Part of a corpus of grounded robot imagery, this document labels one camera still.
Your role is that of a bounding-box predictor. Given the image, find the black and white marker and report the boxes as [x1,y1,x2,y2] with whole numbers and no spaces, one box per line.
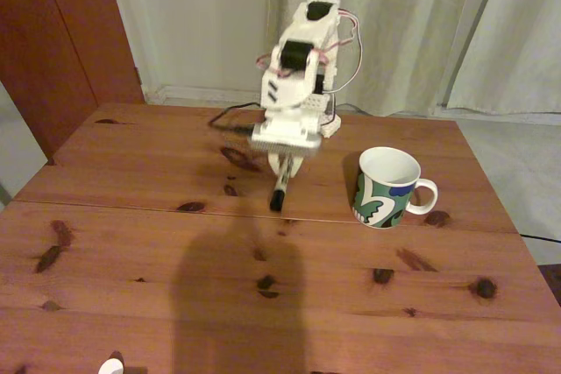
[268,159,294,213]

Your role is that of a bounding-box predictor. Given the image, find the red white servo cable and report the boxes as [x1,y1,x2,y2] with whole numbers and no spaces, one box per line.
[256,9,365,95]

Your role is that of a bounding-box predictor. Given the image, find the white green patterned mug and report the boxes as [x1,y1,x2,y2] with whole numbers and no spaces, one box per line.
[352,146,439,230]

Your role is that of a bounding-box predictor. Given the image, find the black camera cable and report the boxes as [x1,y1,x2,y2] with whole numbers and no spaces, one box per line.
[209,102,256,136]

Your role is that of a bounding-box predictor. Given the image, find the small white round object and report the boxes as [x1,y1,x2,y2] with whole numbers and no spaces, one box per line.
[97,357,124,374]

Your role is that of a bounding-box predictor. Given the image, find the silver camera box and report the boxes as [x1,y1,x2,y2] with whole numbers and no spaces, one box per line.
[248,128,324,159]

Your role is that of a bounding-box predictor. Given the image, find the black cable on floor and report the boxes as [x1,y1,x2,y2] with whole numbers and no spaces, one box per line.
[519,232,561,244]

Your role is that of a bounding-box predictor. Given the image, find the white curtain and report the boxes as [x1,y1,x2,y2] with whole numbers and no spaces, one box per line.
[261,0,510,116]
[444,0,561,119]

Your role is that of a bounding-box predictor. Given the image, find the brown wooden cabinet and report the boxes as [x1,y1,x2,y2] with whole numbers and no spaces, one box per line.
[0,0,146,166]

